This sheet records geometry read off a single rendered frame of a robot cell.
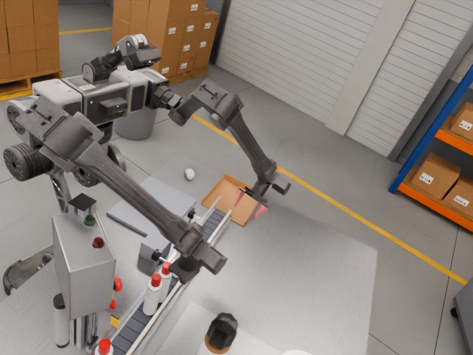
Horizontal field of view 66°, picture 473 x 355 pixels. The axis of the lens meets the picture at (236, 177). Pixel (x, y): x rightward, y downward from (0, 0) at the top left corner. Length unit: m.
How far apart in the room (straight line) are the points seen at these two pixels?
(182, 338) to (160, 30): 3.73
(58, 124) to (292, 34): 4.77
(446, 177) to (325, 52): 2.18
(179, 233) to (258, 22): 4.91
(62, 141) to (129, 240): 1.01
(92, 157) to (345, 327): 1.35
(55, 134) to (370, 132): 4.75
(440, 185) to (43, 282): 3.96
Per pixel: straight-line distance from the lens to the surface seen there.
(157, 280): 1.31
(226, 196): 2.07
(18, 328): 1.53
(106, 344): 1.19
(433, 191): 4.61
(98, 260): 0.85
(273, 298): 1.71
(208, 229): 1.78
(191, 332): 1.46
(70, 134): 0.79
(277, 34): 5.50
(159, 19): 4.59
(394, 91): 5.06
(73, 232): 0.90
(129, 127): 3.74
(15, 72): 4.48
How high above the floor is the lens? 2.15
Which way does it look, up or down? 36 degrees down
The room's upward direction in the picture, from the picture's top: 19 degrees clockwise
